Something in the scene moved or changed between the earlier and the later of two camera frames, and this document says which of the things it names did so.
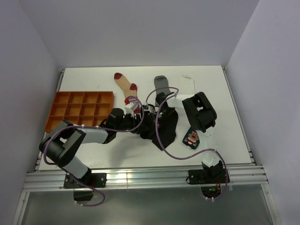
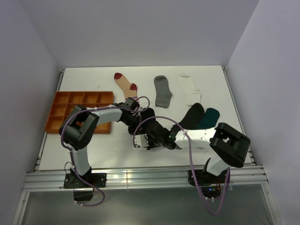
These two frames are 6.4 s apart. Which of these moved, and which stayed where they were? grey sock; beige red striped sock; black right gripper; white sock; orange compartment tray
Moved: black right gripper
Stayed: beige red striped sock; orange compartment tray; white sock; grey sock
